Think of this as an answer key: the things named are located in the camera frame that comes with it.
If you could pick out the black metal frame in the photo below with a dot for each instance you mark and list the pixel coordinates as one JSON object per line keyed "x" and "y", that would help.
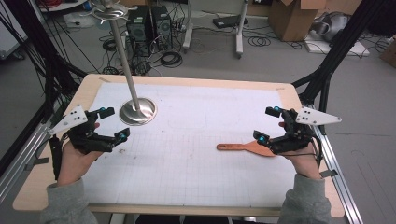
{"x": 342, "y": 40}
{"x": 18, "y": 18}

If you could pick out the dark grey bracket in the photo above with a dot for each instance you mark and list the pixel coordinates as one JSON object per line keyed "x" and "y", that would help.
{"x": 328, "y": 173}
{"x": 37, "y": 162}

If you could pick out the aluminium rail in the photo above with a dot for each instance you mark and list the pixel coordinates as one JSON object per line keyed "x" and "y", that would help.
{"x": 18, "y": 161}
{"x": 342, "y": 186}

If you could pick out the black computer tower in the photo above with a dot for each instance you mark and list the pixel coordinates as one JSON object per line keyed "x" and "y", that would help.
{"x": 140, "y": 28}
{"x": 162, "y": 28}

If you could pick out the white grid mat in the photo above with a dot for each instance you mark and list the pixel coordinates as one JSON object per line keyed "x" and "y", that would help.
{"x": 186, "y": 124}

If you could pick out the large cardboard box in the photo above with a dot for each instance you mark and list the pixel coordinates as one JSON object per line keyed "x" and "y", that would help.
{"x": 292, "y": 21}

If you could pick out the black flat device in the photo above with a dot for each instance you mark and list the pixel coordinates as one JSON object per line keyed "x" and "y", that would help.
{"x": 229, "y": 21}

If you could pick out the grey bag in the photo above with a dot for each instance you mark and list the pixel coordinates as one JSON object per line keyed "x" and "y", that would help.
{"x": 336, "y": 26}

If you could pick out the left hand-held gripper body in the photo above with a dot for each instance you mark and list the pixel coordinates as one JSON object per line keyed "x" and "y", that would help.
{"x": 84, "y": 137}

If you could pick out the orange wooden spatula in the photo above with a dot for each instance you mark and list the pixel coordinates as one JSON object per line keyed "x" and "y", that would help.
{"x": 249, "y": 148}

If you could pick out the small cardboard box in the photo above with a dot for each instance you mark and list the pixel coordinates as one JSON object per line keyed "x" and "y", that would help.
{"x": 390, "y": 53}

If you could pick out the person's left hand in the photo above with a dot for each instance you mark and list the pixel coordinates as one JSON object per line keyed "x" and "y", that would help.
{"x": 73, "y": 165}

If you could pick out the white cabinet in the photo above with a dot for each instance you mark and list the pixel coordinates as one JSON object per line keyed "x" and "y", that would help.
{"x": 9, "y": 34}

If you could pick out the white board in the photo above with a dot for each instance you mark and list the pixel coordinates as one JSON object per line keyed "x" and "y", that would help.
{"x": 320, "y": 47}

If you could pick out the person's right hand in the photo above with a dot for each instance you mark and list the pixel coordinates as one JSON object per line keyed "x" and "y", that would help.
{"x": 306, "y": 163}

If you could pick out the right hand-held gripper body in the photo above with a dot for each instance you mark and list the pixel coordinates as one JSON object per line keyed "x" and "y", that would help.
{"x": 295, "y": 137}

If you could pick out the white stand leg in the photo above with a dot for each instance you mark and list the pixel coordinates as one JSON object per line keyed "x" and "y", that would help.
{"x": 239, "y": 37}
{"x": 187, "y": 31}

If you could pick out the silver metal utensil stand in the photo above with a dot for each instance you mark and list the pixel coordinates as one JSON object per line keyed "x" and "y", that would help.
{"x": 137, "y": 112}

